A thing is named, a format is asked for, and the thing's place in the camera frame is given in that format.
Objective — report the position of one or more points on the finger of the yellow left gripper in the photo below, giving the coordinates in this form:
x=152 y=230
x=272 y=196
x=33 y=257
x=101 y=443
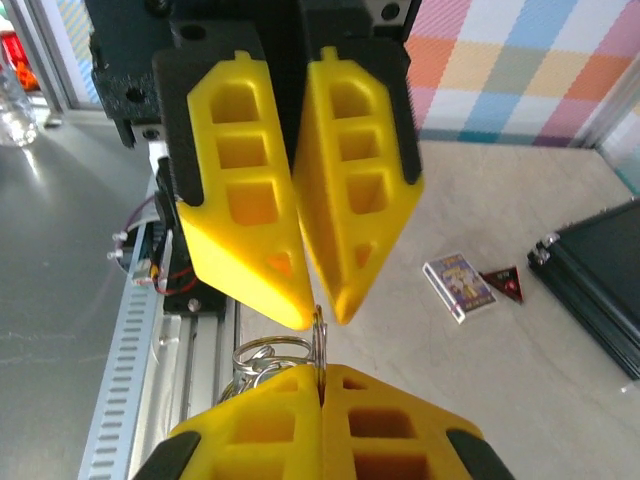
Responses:
x=215 y=245
x=385 y=215

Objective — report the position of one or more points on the playing card deck box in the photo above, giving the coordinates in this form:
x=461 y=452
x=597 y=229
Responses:
x=457 y=287

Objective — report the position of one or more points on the clear plastic bottle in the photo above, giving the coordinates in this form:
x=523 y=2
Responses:
x=15 y=110

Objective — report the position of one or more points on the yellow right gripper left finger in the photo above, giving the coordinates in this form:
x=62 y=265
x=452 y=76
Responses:
x=215 y=430

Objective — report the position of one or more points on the aluminium frame post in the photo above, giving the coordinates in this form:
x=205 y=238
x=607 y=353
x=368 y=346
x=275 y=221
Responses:
x=47 y=60
x=612 y=115

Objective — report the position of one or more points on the black red triangular token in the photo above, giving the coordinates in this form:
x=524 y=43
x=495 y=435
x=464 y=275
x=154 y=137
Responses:
x=505 y=285

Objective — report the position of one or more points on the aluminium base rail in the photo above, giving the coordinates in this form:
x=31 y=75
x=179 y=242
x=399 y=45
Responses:
x=200 y=360

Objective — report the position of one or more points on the silver split keyring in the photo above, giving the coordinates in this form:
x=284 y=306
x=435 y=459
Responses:
x=320 y=340

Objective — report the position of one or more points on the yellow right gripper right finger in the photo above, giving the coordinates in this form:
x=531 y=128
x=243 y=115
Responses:
x=430 y=420

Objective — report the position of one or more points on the black ribbed metal-cornered case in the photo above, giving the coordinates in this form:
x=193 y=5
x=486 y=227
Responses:
x=600 y=280

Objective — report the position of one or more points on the red object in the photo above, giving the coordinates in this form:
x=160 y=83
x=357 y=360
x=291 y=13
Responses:
x=9 y=50

